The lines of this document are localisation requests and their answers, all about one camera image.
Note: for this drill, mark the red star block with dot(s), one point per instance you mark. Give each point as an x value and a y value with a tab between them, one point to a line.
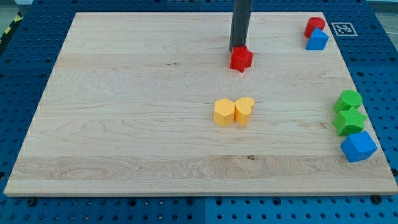
241	58

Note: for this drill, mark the yellow hexagon block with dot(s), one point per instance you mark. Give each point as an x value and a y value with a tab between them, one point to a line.
224	112

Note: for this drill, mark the green star block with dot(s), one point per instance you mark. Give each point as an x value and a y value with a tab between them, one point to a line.
349	121

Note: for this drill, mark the yellow heart block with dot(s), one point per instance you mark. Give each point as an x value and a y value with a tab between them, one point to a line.
243	110

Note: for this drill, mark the wooden board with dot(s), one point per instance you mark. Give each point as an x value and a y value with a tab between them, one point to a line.
128	112

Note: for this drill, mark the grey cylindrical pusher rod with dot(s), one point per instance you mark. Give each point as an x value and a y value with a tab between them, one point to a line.
240	23

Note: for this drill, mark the blue triangle block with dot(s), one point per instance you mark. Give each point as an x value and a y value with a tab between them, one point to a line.
318	40

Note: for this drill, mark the red cylinder block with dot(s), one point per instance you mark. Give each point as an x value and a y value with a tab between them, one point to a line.
312	23

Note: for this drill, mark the green cylinder block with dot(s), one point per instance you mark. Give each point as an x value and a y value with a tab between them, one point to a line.
348	99

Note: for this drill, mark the blue cube block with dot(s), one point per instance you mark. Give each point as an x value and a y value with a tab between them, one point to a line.
358	146

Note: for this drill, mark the white fiducial marker tag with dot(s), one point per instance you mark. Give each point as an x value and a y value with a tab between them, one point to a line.
344	29

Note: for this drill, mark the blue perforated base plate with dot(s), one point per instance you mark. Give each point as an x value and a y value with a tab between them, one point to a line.
32	51

